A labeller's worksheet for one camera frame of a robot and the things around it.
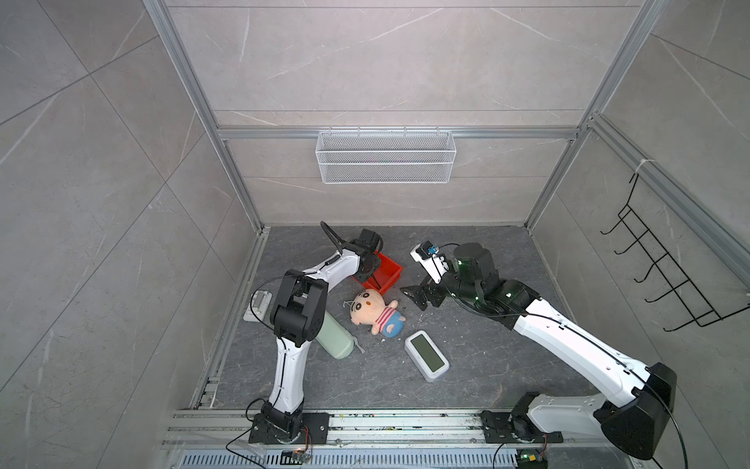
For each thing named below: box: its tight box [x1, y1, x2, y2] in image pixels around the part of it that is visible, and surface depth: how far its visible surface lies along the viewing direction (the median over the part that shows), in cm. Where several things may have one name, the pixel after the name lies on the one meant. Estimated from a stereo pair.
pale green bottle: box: [315, 309, 357, 360], surface depth 87 cm
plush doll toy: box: [349, 289, 407, 339], surface depth 89 cm
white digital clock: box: [404, 330, 451, 384], surface depth 83 cm
